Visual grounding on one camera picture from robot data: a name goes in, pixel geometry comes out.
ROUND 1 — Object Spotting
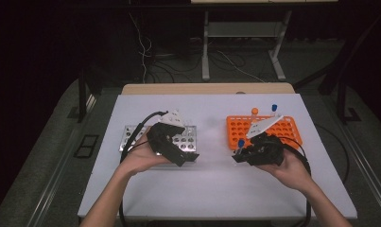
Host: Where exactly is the wooden table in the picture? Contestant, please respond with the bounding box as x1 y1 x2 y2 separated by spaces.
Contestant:
121 82 296 96

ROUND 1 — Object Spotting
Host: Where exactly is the bundle of black cables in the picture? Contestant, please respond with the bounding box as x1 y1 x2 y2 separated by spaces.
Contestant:
145 51 205 83

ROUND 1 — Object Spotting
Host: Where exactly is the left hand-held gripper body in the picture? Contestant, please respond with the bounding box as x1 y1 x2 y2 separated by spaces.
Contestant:
146 109 192 167

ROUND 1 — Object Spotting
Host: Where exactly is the black metal stand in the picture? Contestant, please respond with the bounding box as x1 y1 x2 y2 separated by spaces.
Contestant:
78 67 104 124
336 72 362 126

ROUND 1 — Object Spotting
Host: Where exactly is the aluminium floor rail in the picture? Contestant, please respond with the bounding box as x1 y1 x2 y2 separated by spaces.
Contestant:
336 119 381 216
26 94 97 227

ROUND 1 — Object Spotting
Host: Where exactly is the black floor frame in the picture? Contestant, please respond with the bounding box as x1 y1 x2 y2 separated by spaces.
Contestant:
74 134 100 159

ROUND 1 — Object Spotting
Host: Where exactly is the right hand-held gripper black cable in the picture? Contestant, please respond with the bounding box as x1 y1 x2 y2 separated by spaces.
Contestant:
279 135 313 227

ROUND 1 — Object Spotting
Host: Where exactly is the left hand-held gripper black cable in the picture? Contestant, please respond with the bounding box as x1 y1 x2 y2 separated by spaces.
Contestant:
118 110 169 227

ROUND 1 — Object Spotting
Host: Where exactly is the white cable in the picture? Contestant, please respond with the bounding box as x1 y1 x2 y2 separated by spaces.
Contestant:
216 50 267 83
128 12 153 83

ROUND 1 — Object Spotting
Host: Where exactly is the grey metal stand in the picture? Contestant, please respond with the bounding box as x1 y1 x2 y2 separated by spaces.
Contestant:
200 9 293 81

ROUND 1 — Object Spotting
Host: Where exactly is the person's left hand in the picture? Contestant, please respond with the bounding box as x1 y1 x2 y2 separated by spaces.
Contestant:
120 131 172 178

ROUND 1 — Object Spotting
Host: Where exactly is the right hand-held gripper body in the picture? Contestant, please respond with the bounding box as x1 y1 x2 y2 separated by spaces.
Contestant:
241 114 286 167

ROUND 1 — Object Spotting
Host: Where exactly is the person's right hand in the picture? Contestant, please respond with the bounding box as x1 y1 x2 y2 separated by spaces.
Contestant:
257 148 316 192

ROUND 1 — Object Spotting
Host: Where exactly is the black floor cable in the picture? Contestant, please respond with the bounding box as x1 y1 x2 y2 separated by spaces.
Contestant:
315 124 351 183

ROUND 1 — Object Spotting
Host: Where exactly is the metal test tube rack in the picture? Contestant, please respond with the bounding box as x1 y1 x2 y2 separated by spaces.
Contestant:
118 125 198 164

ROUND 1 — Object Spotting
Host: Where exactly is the orange test tube rack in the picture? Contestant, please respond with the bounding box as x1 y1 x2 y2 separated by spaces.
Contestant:
225 114 303 151

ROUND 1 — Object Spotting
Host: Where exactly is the hand-held gripper black cable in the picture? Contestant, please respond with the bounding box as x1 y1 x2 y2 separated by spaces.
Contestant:
118 110 169 227
279 135 313 227

